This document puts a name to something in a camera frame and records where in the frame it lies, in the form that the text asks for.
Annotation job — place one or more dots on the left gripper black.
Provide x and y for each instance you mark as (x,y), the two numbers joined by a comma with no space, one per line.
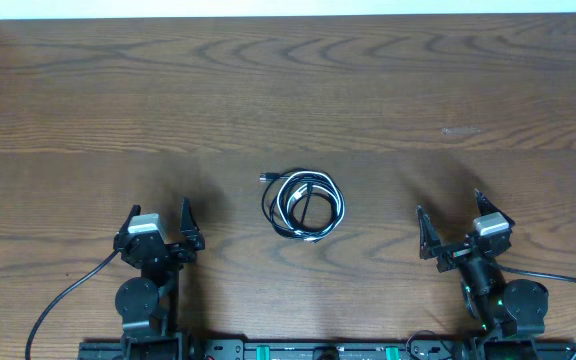
(194,235)

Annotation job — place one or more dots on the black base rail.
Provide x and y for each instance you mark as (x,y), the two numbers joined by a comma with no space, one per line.
(233,349)

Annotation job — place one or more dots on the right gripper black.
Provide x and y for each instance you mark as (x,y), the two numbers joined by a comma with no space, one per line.
(432,247)

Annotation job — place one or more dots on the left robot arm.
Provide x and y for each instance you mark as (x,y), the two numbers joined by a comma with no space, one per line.
(148,303)

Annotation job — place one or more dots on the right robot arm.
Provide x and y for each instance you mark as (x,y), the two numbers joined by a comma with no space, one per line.
(511,313)

